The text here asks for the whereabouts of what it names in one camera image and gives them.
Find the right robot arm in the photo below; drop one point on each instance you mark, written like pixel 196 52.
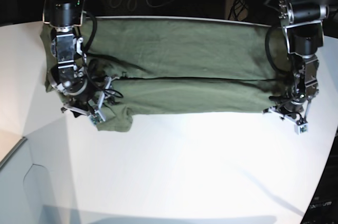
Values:
pixel 72 33

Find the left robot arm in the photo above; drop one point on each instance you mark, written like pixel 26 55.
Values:
pixel 301 22

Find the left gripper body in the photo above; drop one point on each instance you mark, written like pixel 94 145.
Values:
pixel 288 108

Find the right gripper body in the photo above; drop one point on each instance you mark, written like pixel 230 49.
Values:
pixel 91 96

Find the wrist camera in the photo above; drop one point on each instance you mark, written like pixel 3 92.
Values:
pixel 97 118
pixel 301 128

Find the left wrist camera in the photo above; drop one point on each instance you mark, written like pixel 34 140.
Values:
pixel 301 128

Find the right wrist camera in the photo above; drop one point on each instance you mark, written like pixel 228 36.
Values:
pixel 97 118

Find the olive green t-shirt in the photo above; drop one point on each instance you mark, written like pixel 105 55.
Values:
pixel 180 66

